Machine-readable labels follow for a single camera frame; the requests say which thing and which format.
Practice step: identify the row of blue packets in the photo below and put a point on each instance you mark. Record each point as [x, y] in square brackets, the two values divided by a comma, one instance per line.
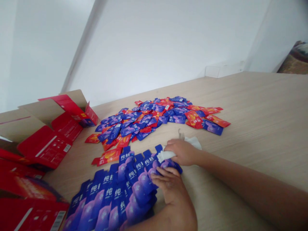
[113, 197]

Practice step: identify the white box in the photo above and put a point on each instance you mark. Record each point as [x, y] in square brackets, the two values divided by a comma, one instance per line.
[220, 70]

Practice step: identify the person's left fingers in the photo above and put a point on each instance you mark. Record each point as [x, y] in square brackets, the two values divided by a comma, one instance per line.
[163, 173]

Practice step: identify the person's right fingers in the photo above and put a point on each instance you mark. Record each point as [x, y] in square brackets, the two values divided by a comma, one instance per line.
[172, 148]

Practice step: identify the person's right hand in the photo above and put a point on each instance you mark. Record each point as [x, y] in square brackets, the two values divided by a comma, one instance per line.
[185, 152]

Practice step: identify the pile of blue and red packets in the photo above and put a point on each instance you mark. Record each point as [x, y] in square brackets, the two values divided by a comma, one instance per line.
[154, 115]

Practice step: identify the red and purple carton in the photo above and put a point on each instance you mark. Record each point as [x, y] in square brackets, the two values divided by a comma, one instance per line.
[31, 186]

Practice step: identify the blue snack packet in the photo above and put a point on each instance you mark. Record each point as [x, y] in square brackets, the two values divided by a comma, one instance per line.
[168, 164]

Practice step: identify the red carton with white print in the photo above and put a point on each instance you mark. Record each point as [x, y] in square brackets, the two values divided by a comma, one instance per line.
[45, 148]

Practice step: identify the small red orange snack packet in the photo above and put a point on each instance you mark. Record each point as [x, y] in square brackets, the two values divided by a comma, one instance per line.
[92, 139]

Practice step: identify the large red orange snack packet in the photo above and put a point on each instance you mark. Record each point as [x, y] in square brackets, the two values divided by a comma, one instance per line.
[108, 156]

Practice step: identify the open red cardboard carton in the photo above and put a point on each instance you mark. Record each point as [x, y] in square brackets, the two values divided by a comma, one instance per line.
[69, 115]

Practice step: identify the flat red carton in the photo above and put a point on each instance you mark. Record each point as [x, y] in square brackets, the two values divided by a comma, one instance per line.
[16, 164]

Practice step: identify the white tissue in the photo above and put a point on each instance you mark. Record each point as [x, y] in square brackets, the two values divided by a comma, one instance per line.
[164, 154]

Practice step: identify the red carton with barcode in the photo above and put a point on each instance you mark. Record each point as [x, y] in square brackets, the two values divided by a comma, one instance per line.
[31, 216]

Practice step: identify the person's left hand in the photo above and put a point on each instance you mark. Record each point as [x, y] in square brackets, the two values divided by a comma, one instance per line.
[169, 185]

